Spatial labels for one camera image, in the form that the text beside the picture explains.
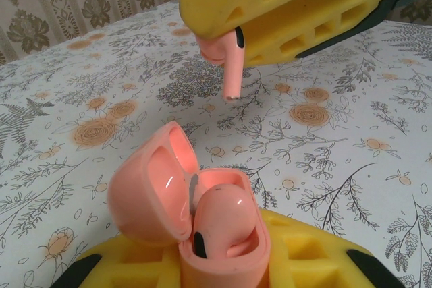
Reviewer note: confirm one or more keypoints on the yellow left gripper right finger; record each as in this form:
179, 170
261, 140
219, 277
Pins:
320, 267

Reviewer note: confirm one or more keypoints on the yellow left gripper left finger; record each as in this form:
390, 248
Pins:
135, 267

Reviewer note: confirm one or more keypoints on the pink earbud charging case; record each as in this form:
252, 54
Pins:
135, 200

